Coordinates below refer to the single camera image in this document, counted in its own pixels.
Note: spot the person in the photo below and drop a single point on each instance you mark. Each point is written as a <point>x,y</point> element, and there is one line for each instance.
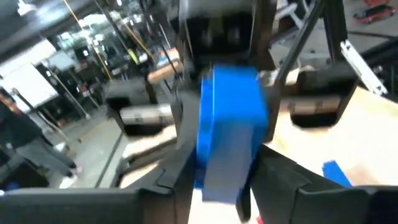
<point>28,133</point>

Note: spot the white board panel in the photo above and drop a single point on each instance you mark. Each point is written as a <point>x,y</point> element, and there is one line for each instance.
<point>28,84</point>

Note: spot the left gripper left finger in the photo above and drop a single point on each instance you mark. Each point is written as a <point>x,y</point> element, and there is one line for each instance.
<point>93,208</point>

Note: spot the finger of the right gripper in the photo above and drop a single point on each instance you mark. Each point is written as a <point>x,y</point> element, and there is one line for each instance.
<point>188,121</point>
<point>273,105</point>

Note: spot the black aluminium table frame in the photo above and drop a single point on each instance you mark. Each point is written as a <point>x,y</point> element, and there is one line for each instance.
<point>334,31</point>

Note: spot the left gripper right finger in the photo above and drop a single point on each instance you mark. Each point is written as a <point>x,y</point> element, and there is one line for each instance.
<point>326,205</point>

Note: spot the red floor object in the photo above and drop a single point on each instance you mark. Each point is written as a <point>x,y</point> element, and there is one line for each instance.
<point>373,14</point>

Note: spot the silver mounting plate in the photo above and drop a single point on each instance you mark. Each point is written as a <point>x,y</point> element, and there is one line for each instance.
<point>363,68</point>

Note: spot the blue wooden block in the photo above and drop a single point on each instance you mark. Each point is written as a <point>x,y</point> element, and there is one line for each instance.
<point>230,118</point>

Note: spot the blue Duplo brick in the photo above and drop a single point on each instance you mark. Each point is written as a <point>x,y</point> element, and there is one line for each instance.
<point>335,174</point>

